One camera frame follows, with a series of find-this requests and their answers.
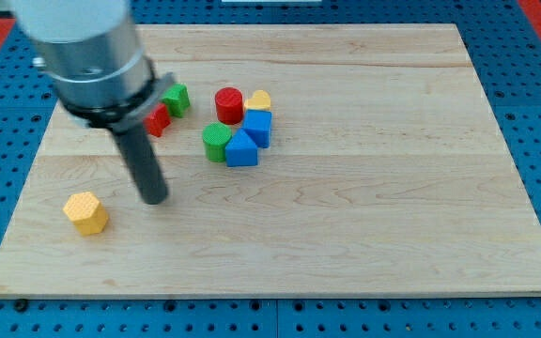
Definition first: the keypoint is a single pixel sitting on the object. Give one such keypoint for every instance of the red cylinder block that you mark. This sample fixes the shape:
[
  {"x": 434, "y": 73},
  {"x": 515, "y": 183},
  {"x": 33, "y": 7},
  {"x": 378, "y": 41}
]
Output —
[{"x": 229, "y": 105}]

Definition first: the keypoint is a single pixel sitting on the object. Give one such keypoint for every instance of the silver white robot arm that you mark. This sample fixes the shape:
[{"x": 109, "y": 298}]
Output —
[{"x": 95, "y": 58}]

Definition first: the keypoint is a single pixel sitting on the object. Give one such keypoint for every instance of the yellow heart block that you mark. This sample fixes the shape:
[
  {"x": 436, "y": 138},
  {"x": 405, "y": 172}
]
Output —
[{"x": 260, "y": 100}]

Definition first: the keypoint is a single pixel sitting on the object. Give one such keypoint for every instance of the yellow hexagon block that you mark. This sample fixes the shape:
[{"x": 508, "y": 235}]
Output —
[{"x": 86, "y": 212}]

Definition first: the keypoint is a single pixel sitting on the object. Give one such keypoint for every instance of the green cylinder block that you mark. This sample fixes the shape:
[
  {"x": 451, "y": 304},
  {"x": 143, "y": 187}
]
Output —
[{"x": 215, "y": 137}]

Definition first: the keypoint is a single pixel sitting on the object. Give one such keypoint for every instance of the blue triangle block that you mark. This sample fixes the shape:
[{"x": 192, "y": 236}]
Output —
[{"x": 241, "y": 150}]

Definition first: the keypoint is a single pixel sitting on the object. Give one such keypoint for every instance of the wooden board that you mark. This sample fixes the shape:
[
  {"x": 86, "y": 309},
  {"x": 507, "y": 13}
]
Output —
[{"x": 387, "y": 176}]

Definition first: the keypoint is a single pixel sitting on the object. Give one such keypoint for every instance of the blue cube block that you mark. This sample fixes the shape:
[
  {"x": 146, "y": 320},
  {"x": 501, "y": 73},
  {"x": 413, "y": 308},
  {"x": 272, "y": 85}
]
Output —
[{"x": 257, "y": 124}]

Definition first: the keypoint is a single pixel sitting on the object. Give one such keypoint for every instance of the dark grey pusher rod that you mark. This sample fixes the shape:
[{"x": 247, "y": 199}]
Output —
[{"x": 141, "y": 161}]

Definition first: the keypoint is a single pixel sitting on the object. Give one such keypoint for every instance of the red star block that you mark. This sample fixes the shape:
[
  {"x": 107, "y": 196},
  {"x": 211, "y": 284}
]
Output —
[{"x": 157, "y": 120}]

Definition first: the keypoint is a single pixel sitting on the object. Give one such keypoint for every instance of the green star block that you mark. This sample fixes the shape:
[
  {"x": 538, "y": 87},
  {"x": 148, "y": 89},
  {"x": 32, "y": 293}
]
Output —
[{"x": 176, "y": 99}]

